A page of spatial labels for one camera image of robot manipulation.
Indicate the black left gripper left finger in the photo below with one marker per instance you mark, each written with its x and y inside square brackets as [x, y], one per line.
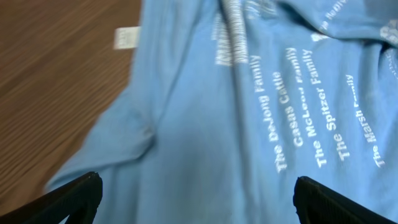
[75, 202]

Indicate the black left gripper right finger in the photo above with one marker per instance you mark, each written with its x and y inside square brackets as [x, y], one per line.
[318, 204]

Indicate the light blue printed t-shirt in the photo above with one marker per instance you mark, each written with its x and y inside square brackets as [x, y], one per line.
[231, 101]

